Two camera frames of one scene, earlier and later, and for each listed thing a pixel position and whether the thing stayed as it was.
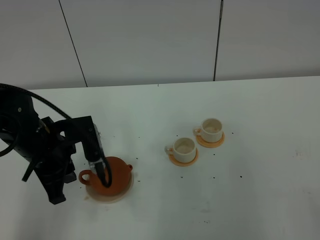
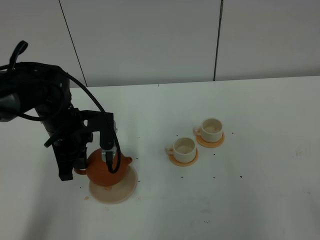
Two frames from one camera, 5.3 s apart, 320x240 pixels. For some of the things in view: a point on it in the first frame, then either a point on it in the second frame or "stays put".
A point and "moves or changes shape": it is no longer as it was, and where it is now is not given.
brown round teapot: [121, 177] moves or changes shape
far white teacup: [211, 130] stays put
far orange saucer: [211, 144] stays put
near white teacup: [184, 149] stays put
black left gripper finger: [51, 175] -> [68, 153]
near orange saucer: [172, 159] stays put
